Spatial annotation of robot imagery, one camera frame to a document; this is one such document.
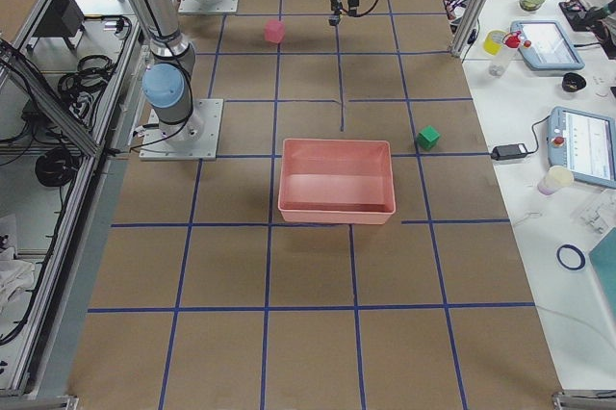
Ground yellow push button switch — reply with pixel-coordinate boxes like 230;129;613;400
328;15;340;27

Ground pink cube centre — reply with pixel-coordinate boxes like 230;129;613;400
264;19;286;44

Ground yellow tape roll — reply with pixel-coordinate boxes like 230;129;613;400
482;30;506;56

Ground green cube near bin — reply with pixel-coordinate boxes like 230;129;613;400
416;125;441;150

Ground clear squeeze bottle red cap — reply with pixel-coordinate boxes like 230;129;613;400
488;31;523;77

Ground pink plastic bin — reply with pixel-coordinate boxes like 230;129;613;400
278;139;397;224

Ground teach pendant far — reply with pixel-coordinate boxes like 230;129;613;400
510;20;584;72

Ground teach pendant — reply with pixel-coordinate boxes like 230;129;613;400
547;106;615;189
510;20;584;72

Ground black power adapter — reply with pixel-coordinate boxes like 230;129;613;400
490;143;529;161

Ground black small bowl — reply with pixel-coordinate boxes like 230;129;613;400
561;72;587;93

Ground white plastic cup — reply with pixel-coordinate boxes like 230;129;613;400
537;166;575;195

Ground teach pendant near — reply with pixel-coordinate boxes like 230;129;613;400
547;106;615;189

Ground teal board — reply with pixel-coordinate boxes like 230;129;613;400
590;228;616;315

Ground white cloth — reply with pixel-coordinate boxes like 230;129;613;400
0;215;36;315

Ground coiled black cables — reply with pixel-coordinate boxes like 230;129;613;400
34;147;78;189

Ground blue tape ring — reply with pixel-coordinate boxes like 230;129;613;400
556;244;586;271

